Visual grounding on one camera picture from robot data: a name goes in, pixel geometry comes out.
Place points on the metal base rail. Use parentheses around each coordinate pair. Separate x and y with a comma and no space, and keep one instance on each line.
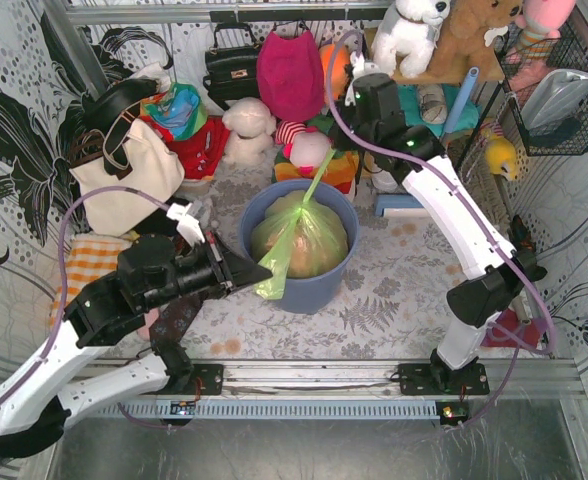
(338,389)

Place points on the blue trash bin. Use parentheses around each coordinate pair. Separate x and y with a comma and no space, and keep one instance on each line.
(303,296)

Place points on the dark patterned necktie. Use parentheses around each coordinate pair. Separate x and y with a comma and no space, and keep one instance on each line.
(174,321)

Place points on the patterned rolled pouch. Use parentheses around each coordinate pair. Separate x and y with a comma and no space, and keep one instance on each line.
(432,103)

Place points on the wooden metal shelf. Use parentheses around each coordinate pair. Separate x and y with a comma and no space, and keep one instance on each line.
(424,75)

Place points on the rainbow striped cloth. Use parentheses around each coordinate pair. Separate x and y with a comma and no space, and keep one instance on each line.
(340,172)

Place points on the brown teddy bear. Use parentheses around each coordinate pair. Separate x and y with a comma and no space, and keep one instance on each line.
(464,33)

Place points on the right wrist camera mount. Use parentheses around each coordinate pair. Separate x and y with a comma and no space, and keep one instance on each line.
(360,66)

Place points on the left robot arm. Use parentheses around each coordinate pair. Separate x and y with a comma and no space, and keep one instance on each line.
(149,274)

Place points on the white fluffy plush toy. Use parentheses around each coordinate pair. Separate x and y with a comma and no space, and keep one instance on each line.
(251,125)

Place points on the black hat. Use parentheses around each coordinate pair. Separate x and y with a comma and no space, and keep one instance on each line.
(100,114)

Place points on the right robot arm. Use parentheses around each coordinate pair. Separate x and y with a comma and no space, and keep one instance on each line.
(495,270)

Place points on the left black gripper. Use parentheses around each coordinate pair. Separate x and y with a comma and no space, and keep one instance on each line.
(222,265)

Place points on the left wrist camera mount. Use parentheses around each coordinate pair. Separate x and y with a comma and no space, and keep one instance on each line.
(188,224)

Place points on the crumpled brown paper trash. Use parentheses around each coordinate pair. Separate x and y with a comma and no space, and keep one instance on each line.
(318,245)

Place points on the green plastic trash bag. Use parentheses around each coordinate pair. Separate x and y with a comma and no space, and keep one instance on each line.
(292,207)

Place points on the colourful striped sock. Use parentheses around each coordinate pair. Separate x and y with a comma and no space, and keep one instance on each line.
(509,331)

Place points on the red garment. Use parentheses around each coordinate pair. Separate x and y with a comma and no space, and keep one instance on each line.
(200,154)

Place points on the pink plush toy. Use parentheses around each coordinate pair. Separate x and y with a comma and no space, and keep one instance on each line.
(540,22)

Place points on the yellow plush toy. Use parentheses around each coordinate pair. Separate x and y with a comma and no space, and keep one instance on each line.
(500,154)

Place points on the silver pouch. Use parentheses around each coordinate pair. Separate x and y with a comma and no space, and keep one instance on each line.
(556,96)

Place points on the pink white striped plush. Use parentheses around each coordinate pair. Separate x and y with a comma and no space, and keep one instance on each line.
(305,147)

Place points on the black wire basket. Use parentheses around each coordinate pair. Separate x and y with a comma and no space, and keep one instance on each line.
(566,137)

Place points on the colourful scarf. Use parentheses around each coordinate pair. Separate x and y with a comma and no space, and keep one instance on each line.
(176,115)

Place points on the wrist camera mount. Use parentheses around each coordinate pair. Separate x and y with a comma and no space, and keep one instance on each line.
(188,224)
(360,66)

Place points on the black leather handbag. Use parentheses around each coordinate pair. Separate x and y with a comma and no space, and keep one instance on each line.
(232,72)

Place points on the teal cloth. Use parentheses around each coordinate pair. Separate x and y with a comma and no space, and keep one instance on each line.
(409,104)

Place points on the orange plush toy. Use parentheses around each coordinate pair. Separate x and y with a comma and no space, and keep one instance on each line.
(339,74)

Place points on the orange white checkered towel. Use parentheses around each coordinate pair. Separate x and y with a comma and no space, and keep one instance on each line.
(91,257)

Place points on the cream canvas tote bag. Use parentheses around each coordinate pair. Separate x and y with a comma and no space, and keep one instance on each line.
(154,170)

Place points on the white plush dog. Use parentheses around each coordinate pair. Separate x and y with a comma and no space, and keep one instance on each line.
(406,37)

